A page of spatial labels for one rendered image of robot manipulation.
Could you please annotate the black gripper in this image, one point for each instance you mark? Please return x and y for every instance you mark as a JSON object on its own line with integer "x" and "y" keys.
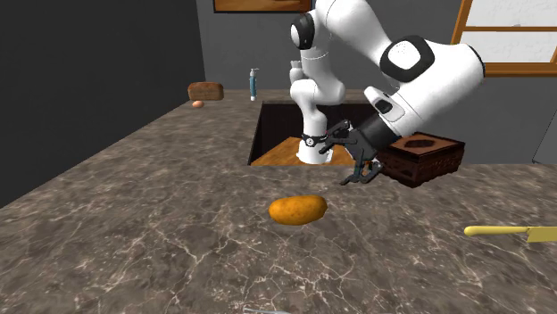
{"x": 374, "y": 135}

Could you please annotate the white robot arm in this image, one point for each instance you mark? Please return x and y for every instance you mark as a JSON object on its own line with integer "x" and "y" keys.
{"x": 435, "y": 95}

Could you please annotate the dark brown wicker box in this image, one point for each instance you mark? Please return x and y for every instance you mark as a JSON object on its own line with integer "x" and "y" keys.
{"x": 428, "y": 163}

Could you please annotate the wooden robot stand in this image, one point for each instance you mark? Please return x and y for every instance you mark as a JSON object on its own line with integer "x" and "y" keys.
{"x": 278, "y": 156}

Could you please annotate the orange-brown potato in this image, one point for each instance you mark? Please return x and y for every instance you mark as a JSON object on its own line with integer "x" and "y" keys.
{"x": 298, "y": 210}

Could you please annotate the dark sink basin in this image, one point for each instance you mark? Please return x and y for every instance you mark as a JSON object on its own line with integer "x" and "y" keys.
{"x": 276, "y": 121}

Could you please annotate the blue pump bottle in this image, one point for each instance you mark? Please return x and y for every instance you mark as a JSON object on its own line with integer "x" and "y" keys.
{"x": 253, "y": 87}

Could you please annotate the brown bread loaf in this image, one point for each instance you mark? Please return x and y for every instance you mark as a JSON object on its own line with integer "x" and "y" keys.
{"x": 206, "y": 91}

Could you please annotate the brown egg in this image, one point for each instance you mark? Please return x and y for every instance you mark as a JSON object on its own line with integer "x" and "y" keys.
{"x": 198, "y": 104}

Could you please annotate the yellow knife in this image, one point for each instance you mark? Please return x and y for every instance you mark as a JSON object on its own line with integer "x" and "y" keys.
{"x": 500, "y": 230}

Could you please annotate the wood-framed window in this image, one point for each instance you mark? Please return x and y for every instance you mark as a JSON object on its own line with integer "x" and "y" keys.
{"x": 513, "y": 43}

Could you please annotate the wood-framed wall picture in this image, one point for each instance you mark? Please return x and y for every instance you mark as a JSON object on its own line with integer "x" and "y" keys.
{"x": 261, "y": 4}

